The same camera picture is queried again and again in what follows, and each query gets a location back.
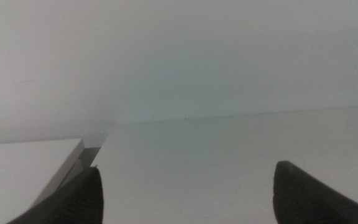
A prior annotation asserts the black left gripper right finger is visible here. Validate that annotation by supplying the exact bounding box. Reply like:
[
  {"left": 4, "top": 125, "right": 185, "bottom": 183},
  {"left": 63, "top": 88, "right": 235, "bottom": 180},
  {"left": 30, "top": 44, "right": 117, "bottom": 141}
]
[{"left": 272, "top": 160, "right": 358, "bottom": 224}]

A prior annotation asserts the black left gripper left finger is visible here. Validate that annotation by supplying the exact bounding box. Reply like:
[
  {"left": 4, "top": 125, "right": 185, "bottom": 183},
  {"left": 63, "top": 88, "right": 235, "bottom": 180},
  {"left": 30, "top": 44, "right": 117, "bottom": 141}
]
[{"left": 7, "top": 166, "right": 104, "bottom": 224}]

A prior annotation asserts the white side table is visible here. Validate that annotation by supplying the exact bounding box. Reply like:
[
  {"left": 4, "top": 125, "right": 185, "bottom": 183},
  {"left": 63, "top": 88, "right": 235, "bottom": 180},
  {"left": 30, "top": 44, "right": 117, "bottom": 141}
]
[{"left": 0, "top": 138, "right": 86, "bottom": 224}]

